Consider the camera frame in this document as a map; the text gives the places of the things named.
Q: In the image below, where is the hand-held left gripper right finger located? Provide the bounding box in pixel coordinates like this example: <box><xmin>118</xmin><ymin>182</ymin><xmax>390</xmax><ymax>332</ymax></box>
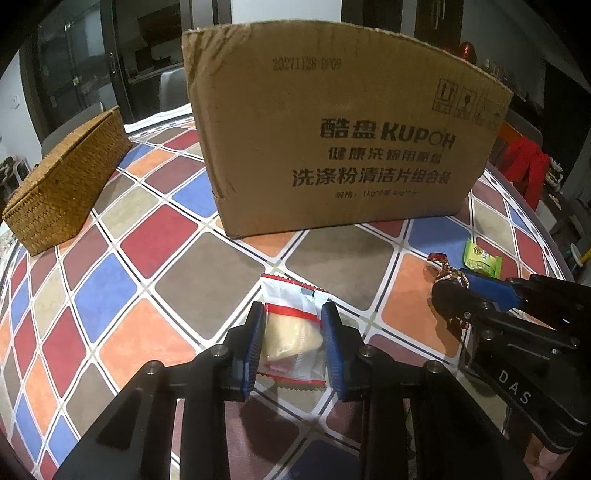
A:
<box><xmin>321</xmin><ymin>301</ymin><xmax>532</xmax><ymax>480</ymax></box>

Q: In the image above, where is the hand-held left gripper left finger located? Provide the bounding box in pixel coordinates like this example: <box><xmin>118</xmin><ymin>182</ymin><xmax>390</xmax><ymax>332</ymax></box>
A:
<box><xmin>53</xmin><ymin>302</ymin><xmax>269</xmax><ymax>480</ymax></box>

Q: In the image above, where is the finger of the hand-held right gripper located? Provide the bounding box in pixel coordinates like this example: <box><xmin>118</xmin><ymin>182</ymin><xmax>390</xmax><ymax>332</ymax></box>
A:
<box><xmin>431</xmin><ymin>281</ymin><xmax>580</xmax><ymax>354</ymax></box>
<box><xmin>455</xmin><ymin>268</ymin><xmax>591</xmax><ymax>326</ymax></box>

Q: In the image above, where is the gold red candy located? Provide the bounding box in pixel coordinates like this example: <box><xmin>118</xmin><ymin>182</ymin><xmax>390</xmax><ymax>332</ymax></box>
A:
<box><xmin>427</xmin><ymin>252</ymin><xmax>472</xmax><ymax>289</ymax></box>

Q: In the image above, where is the white red-edged snack packet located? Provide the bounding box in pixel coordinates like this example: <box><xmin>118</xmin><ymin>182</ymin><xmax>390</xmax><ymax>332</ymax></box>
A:
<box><xmin>256</xmin><ymin>273</ymin><xmax>329</xmax><ymax>386</ymax></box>

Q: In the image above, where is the brown cardboard box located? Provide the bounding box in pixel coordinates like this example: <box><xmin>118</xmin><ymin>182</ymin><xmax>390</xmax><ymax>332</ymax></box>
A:
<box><xmin>181</xmin><ymin>21</ymin><xmax>515</xmax><ymax>239</ymax></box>

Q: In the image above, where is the green snack packet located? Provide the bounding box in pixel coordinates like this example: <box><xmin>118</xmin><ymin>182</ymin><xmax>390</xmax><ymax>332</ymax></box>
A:
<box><xmin>463</xmin><ymin>239</ymin><xmax>504</xmax><ymax>279</ymax></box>

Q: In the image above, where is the red garment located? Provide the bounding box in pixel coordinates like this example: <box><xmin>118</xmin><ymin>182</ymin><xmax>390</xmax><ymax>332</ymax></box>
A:
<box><xmin>501</xmin><ymin>138</ymin><xmax>551</xmax><ymax>212</ymax></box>

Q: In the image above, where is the pile of small toys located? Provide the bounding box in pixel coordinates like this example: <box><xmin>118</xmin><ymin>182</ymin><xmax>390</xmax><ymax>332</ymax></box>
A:
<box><xmin>545</xmin><ymin>159</ymin><xmax>565</xmax><ymax>191</ymax></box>

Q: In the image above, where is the colourful checked tablecloth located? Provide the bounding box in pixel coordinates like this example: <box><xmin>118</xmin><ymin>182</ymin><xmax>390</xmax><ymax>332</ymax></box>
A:
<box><xmin>0</xmin><ymin>104</ymin><xmax>578</xmax><ymax>480</ymax></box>

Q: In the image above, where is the grey dining chair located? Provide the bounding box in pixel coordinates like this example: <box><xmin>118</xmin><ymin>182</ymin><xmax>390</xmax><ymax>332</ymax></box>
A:
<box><xmin>157</xmin><ymin>62</ymin><xmax>191</xmax><ymax>112</ymax></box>
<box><xmin>505</xmin><ymin>108</ymin><xmax>544</xmax><ymax>145</ymax></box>
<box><xmin>41</xmin><ymin>102</ymin><xmax>106</xmax><ymax>155</ymax></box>

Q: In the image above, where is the woven wicker basket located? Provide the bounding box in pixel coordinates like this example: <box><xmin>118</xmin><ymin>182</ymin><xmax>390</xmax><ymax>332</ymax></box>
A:
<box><xmin>2</xmin><ymin>105</ymin><xmax>134</xmax><ymax>256</ymax></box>

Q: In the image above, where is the white shoe rack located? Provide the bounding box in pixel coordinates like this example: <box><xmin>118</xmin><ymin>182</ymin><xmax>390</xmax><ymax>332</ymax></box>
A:
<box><xmin>0</xmin><ymin>157</ymin><xmax>22</xmax><ymax>195</ymax></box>

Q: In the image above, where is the sliding glass door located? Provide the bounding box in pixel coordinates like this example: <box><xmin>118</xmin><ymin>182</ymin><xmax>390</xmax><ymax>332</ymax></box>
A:
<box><xmin>23</xmin><ymin>0</ymin><xmax>118</xmax><ymax>137</ymax></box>

